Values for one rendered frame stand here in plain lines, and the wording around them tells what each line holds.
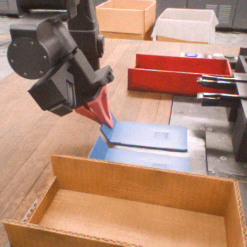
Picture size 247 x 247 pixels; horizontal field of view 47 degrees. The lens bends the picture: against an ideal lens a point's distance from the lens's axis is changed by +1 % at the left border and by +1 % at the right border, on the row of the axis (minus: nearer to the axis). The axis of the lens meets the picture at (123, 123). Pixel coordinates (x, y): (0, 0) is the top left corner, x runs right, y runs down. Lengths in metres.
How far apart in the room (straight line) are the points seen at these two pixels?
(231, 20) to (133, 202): 4.77
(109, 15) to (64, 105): 2.46
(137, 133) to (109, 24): 2.38
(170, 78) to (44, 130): 0.33
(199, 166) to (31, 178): 0.27
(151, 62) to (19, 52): 0.49
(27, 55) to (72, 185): 0.19
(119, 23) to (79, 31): 2.14
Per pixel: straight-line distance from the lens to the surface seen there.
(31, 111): 0.67
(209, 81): 0.60
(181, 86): 0.71
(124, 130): 0.52
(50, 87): 0.39
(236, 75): 0.65
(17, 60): 0.40
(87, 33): 0.68
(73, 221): 0.40
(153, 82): 0.71
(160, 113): 0.63
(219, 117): 0.65
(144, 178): 0.38
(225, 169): 0.51
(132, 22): 2.78
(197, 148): 0.50
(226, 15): 5.06
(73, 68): 0.45
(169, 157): 0.47
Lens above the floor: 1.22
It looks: 32 degrees down
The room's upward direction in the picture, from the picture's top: straight up
